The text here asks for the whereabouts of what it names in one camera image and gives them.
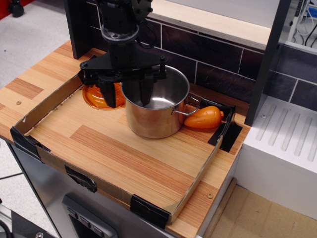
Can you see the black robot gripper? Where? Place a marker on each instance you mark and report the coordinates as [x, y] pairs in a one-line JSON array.
[[122, 63]]

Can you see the stainless steel pot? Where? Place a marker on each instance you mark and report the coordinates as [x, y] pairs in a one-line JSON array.
[[168, 106]]

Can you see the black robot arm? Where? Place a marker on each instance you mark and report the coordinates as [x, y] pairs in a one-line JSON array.
[[121, 20]]

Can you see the orange transparent pot lid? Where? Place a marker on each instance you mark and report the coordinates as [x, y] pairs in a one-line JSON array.
[[94, 98]]

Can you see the cardboard fence with black tape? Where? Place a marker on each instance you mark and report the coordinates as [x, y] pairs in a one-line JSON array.
[[165, 181]]

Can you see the orange plastic toy carrot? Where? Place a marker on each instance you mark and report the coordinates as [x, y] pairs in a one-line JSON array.
[[205, 118]]

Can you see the light wooden shelf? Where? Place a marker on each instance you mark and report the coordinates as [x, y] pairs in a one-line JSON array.
[[234, 30]]

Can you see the grey toy oven front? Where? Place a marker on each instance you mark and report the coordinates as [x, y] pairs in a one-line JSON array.
[[85, 223]]

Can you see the white toy sink drainboard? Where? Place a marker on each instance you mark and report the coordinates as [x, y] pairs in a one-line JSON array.
[[278, 159]]

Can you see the dark grey left post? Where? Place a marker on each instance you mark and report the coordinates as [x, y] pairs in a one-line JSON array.
[[84, 24]]

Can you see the dark grey vertical post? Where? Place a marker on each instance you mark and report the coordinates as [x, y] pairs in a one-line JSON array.
[[277, 38]]

